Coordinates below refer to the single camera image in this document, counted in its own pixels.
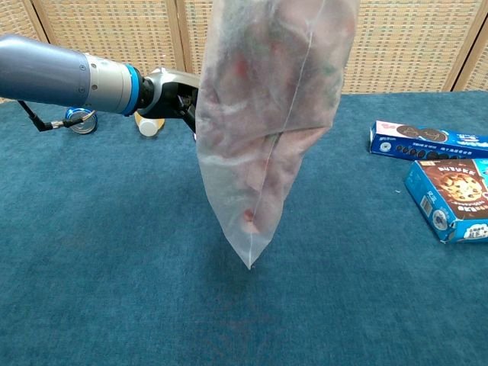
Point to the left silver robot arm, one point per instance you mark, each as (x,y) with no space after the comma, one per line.
(57,76)

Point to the teal carpet table cover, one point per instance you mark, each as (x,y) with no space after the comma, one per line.
(114,248)

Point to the woven wooden folding screen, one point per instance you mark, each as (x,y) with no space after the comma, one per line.
(114,34)

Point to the blue chocolate chip cookie box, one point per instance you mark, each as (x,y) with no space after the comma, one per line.
(453,198)

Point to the long blue sandwich cookie box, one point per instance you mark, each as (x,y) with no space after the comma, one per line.
(427,143)

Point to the frosted plastic zip bag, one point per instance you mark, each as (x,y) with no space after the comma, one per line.
(236,213)

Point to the yellow drink plastic bottle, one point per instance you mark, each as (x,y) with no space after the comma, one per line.
(148,127)

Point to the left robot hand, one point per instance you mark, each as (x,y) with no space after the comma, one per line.
(167,91)

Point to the blue aluminium drink can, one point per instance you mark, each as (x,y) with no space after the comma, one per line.
(82,126)

